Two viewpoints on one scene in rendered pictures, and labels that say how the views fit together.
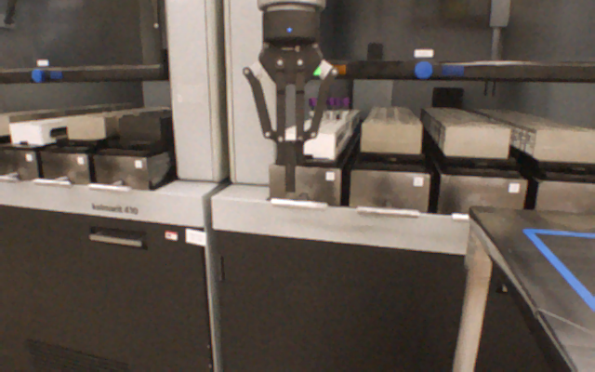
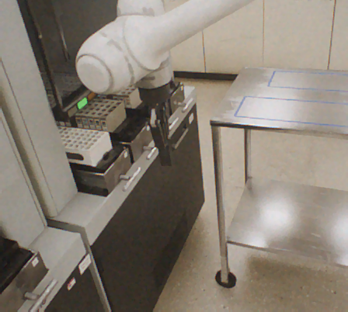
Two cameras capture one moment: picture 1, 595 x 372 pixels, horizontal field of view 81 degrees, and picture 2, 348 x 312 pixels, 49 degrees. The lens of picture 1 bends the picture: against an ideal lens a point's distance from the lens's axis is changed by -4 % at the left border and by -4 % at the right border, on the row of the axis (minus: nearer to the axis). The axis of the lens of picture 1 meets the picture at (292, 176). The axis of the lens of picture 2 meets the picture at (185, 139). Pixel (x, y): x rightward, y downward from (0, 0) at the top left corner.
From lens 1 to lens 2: 98 cm
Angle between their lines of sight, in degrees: 74
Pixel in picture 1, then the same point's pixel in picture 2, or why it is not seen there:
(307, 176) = (118, 164)
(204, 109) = (21, 182)
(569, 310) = (278, 123)
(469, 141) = (136, 96)
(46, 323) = not seen: outside the picture
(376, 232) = (144, 164)
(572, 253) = (250, 114)
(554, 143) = not seen: hidden behind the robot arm
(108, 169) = (11, 299)
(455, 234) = not seen: hidden behind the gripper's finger
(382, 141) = (114, 121)
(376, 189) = (139, 144)
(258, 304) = (120, 259)
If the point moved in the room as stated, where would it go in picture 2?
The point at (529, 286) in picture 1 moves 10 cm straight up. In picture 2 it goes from (269, 125) to (269, 94)
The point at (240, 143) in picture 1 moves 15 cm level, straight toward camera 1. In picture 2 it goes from (52, 185) to (111, 178)
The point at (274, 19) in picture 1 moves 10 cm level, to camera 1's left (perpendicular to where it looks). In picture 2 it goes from (165, 90) to (158, 111)
